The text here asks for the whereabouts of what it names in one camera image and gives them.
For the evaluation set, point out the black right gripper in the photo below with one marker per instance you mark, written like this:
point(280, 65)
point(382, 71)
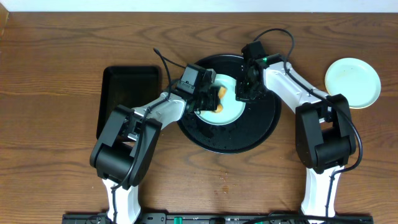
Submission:
point(241, 93)

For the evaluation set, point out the green plate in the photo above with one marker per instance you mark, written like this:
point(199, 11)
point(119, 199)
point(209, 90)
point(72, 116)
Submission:
point(232, 109)
point(356, 80)

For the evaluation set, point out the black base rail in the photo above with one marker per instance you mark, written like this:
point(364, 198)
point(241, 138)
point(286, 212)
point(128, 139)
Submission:
point(163, 218)

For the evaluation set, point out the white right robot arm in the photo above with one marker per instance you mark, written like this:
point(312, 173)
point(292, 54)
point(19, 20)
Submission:
point(325, 136)

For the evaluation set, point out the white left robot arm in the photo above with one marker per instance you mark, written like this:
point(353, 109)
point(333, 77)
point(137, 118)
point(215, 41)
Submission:
point(125, 147)

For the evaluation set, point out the green yellow sponge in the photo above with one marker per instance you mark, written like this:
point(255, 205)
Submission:
point(221, 93)

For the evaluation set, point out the rectangular black tray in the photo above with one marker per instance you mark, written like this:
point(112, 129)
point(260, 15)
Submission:
point(130, 86)

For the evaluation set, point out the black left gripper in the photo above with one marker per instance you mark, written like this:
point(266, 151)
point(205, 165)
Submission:
point(210, 101)

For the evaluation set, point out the round black tray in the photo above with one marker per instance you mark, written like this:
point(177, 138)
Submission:
point(254, 126)

